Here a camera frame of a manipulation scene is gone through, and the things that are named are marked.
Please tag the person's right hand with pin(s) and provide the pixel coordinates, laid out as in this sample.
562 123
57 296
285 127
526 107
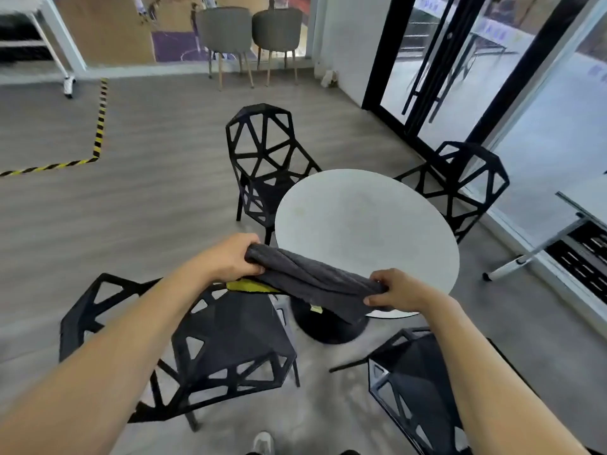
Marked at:
412 291

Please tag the person's left hand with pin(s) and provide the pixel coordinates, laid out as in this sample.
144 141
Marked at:
223 260

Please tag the person's left thumb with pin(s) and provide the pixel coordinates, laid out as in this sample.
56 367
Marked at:
246 270

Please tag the person's right thumb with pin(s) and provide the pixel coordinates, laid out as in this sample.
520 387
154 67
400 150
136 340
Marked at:
377 300

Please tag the dark grey towel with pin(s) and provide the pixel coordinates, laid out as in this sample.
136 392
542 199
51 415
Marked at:
313 279

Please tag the person's left forearm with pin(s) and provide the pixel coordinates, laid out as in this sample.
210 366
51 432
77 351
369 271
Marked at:
104 364

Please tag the person's right forearm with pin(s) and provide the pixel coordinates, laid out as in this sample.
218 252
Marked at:
493 388

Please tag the yellow cloth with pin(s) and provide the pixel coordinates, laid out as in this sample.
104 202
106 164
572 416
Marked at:
251 285

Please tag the black geometric chair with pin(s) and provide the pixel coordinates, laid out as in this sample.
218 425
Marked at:
227 336
412 383
464 180
265 156

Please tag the round white table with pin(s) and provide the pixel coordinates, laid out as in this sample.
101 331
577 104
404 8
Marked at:
365 222

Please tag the person's grey shoe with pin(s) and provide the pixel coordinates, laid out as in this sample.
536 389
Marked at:
263 444

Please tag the white folding table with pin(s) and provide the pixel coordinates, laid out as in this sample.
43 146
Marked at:
545 246

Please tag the yellow black floor tape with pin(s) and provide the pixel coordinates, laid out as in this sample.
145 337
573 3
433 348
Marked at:
98 127

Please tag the black perforated metal panel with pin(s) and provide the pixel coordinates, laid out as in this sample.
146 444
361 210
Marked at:
585 260

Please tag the purple mat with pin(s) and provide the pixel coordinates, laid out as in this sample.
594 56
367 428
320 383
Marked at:
178 46

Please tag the grey upholstered chair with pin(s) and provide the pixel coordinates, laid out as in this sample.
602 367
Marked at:
224 30
277 29

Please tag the white wheeled rack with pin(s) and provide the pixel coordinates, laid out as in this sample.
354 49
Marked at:
47 37

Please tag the black glass door frame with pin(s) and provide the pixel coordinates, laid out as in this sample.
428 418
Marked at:
512 66

